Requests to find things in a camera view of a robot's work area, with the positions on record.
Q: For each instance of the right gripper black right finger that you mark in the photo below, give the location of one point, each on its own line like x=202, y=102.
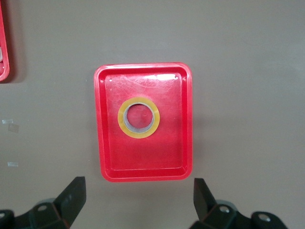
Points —
x=207, y=207

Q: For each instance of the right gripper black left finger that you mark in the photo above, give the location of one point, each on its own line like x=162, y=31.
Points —
x=69, y=205

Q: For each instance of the yellow packing tape roll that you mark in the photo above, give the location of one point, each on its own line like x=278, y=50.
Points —
x=138, y=135

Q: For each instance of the clear tape strip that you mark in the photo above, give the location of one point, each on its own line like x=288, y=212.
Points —
x=7, y=121
x=13, y=164

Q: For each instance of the empty red plastic tray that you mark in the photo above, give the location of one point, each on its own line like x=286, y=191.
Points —
x=143, y=157

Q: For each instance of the red tray holding fittings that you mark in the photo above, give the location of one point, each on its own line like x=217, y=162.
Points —
x=5, y=35

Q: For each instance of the tilted white-capped metal pipe fitting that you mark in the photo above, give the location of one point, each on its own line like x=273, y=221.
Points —
x=1, y=55

